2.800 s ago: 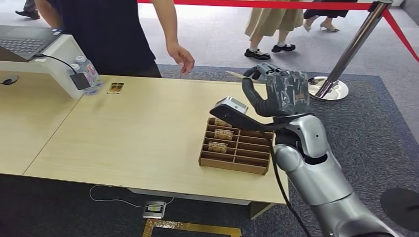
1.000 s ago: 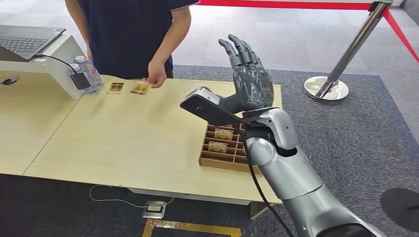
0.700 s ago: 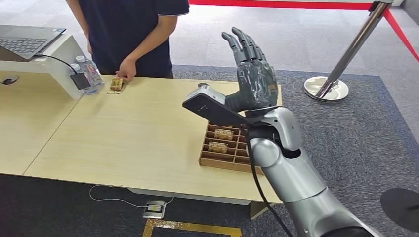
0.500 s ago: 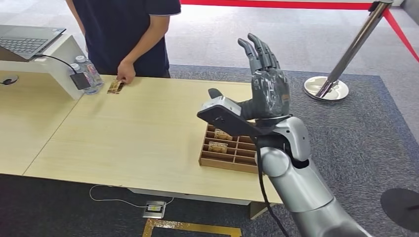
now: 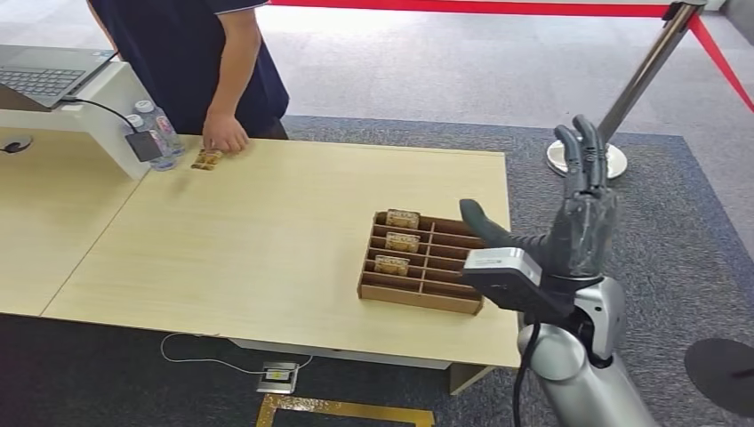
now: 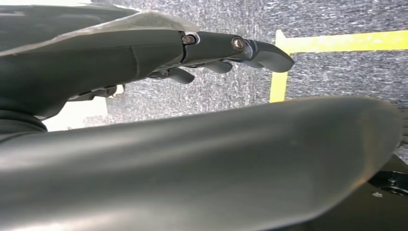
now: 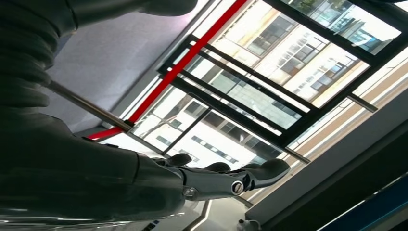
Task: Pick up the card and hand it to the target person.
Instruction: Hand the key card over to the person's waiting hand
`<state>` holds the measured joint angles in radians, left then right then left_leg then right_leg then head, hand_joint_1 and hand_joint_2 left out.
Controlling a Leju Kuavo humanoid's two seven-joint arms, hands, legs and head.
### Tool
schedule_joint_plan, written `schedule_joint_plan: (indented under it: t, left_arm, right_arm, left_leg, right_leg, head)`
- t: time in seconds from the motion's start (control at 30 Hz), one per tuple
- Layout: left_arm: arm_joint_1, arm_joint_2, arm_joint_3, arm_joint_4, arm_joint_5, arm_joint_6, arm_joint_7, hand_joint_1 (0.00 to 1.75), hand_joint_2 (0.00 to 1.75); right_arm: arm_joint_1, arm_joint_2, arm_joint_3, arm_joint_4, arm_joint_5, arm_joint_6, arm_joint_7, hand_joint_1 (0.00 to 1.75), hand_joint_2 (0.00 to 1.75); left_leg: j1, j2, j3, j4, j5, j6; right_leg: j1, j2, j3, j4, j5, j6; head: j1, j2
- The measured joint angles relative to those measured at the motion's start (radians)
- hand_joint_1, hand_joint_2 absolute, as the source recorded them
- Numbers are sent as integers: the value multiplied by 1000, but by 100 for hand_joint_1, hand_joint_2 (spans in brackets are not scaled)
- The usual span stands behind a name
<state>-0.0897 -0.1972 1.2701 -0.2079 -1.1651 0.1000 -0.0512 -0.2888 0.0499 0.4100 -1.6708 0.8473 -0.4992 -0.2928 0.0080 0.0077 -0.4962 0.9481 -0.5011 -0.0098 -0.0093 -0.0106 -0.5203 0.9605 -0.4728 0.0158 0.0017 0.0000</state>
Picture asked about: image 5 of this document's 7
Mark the metal floor socket box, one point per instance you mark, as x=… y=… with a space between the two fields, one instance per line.
x=278 y=378

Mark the chrome stanchion post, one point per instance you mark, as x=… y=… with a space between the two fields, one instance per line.
x=642 y=76

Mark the clear plastic water bottle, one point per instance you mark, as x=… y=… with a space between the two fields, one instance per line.
x=159 y=160
x=162 y=127

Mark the person's left forearm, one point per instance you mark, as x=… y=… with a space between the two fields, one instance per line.
x=235 y=65

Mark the cardboard card holder box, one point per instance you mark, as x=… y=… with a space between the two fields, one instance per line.
x=424 y=297

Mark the black round floor disc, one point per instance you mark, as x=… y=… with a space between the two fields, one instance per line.
x=721 y=377

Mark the grey laptop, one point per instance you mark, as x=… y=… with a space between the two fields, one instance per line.
x=41 y=73

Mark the person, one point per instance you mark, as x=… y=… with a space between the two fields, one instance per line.
x=177 y=59

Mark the person's left hand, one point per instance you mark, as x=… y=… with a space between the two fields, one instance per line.
x=224 y=132

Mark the long red barrier belt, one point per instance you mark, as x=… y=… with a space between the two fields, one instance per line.
x=471 y=7

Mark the patterned brown card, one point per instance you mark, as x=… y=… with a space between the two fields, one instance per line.
x=403 y=219
x=205 y=161
x=392 y=265
x=403 y=242

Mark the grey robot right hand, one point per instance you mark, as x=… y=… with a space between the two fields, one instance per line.
x=583 y=230

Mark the white desk underside beam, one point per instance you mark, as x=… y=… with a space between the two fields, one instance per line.
x=341 y=352

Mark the wooden desk leg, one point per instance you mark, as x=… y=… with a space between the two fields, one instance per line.
x=468 y=380

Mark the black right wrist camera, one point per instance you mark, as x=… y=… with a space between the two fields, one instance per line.
x=506 y=283

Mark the black power adapter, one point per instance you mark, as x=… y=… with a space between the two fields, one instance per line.
x=143 y=146

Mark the white desk riser shelf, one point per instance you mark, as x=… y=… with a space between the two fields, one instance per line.
x=112 y=88

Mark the person's right forearm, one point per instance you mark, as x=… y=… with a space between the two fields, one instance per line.
x=101 y=26

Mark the short red barrier belt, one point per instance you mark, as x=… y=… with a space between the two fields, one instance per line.
x=718 y=62

